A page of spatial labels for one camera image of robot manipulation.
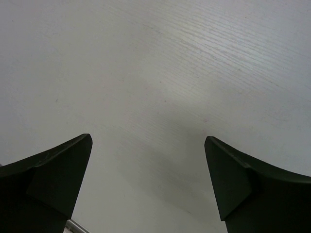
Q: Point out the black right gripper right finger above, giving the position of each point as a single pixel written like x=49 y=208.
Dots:
x=254 y=196

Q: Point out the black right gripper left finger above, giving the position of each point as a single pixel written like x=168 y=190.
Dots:
x=38 y=194

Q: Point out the aluminium table edge rail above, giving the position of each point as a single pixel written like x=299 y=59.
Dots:
x=73 y=227

